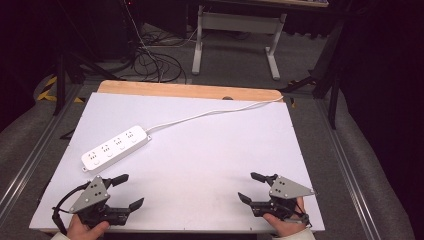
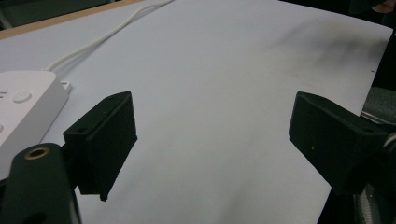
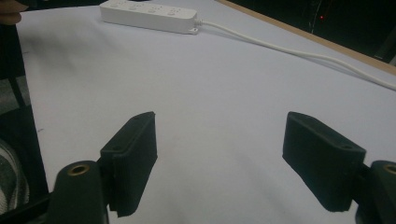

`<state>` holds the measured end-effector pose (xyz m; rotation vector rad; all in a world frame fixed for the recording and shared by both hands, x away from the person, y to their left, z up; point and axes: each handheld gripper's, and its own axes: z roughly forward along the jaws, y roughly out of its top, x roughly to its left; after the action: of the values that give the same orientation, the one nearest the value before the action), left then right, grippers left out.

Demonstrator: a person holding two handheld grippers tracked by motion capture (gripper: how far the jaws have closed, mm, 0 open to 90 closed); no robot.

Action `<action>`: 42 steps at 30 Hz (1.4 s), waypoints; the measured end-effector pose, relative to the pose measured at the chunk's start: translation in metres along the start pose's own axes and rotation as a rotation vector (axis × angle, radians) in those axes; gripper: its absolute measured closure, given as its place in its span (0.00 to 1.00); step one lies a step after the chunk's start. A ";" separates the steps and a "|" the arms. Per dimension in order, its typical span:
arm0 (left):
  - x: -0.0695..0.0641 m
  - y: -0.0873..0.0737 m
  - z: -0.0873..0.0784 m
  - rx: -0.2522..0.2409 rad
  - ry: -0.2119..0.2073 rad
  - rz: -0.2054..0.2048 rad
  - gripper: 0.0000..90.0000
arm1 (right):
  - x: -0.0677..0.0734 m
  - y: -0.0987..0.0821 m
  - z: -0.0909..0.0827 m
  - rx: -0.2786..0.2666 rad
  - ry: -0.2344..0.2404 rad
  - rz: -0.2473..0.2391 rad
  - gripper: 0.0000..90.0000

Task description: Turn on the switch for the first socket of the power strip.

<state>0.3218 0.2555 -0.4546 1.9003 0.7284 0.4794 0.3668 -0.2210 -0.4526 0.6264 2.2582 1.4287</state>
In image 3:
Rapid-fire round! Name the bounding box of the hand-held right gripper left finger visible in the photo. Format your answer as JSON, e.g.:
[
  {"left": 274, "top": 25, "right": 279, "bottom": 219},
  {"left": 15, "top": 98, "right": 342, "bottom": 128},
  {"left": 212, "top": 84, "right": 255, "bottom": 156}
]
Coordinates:
[{"left": 99, "top": 111, "right": 159, "bottom": 218}]

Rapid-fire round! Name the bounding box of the black chair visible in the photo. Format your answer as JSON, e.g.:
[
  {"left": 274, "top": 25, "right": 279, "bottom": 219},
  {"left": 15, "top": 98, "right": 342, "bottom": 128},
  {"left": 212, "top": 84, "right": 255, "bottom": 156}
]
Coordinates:
[{"left": 0, "top": 23, "right": 50, "bottom": 216}]

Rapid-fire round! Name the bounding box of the striped grey cloth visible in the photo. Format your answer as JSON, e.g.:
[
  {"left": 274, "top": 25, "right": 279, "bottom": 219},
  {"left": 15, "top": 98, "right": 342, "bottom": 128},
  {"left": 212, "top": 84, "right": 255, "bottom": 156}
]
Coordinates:
[{"left": 0, "top": 138, "right": 31, "bottom": 216}]

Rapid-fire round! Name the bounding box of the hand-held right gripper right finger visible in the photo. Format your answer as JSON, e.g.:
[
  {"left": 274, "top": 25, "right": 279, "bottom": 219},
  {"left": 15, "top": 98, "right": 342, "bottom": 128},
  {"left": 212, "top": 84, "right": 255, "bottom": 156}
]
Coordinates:
[{"left": 282, "top": 111, "right": 367, "bottom": 213}]

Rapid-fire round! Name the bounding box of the white power cable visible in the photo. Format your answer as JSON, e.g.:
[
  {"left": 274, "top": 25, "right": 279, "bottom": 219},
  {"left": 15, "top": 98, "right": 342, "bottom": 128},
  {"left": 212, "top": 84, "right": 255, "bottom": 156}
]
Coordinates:
[{"left": 193, "top": 18, "right": 396, "bottom": 92}]

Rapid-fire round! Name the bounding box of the white power strip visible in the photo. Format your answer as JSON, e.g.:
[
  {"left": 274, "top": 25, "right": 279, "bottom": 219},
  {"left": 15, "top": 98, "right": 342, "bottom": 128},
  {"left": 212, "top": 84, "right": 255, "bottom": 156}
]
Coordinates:
[{"left": 99, "top": 0, "right": 200, "bottom": 35}]

